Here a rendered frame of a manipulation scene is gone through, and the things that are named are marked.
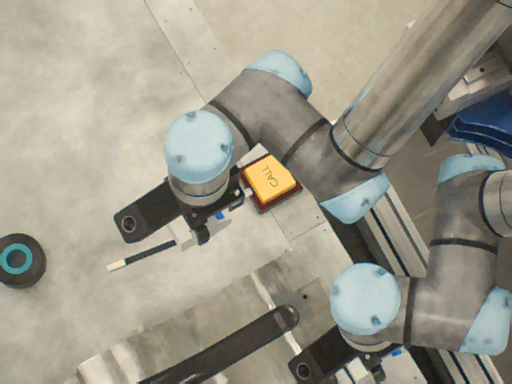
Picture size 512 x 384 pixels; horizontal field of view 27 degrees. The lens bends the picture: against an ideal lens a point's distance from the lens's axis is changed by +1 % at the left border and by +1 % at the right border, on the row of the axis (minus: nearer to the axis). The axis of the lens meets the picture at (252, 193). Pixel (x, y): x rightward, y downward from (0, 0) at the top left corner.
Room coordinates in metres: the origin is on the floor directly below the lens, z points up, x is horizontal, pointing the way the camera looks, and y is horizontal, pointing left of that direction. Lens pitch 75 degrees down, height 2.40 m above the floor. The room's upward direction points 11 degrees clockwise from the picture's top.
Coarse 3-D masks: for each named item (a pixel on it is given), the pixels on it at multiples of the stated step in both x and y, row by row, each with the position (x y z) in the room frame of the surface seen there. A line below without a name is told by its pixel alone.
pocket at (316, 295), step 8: (320, 280) 0.31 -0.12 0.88; (304, 288) 0.30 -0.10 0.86; (312, 288) 0.30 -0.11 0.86; (320, 288) 0.30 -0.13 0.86; (328, 288) 0.30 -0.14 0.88; (304, 296) 0.29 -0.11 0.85; (312, 296) 0.29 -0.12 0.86; (320, 296) 0.29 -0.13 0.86; (328, 296) 0.29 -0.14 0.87; (312, 304) 0.27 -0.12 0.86; (320, 304) 0.28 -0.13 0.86; (328, 304) 0.28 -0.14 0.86; (312, 312) 0.26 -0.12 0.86; (320, 312) 0.26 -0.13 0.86; (328, 312) 0.27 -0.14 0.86
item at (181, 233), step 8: (248, 192) 0.41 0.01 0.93; (240, 200) 0.39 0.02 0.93; (216, 216) 0.36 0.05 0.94; (224, 216) 0.36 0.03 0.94; (168, 224) 0.34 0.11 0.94; (176, 224) 0.33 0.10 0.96; (184, 224) 0.34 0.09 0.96; (176, 232) 0.32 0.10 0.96; (184, 232) 0.32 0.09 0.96; (176, 240) 0.32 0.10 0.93; (184, 240) 0.31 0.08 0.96; (192, 240) 0.32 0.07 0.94; (184, 248) 0.31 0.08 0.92
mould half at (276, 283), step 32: (288, 256) 0.33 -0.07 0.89; (224, 288) 0.27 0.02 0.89; (256, 288) 0.28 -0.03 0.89; (288, 288) 0.29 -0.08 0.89; (192, 320) 0.21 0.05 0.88; (224, 320) 0.22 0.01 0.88; (320, 320) 0.25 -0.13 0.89; (128, 352) 0.15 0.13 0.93; (160, 352) 0.16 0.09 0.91; (192, 352) 0.17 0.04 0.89; (256, 352) 0.19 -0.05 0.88; (288, 352) 0.19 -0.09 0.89
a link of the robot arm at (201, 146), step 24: (192, 120) 0.37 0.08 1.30; (216, 120) 0.38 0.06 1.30; (168, 144) 0.34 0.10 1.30; (192, 144) 0.35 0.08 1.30; (216, 144) 0.35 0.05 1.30; (240, 144) 0.37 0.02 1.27; (168, 168) 0.33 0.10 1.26; (192, 168) 0.32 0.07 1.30; (216, 168) 0.33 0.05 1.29; (192, 192) 0.32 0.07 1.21
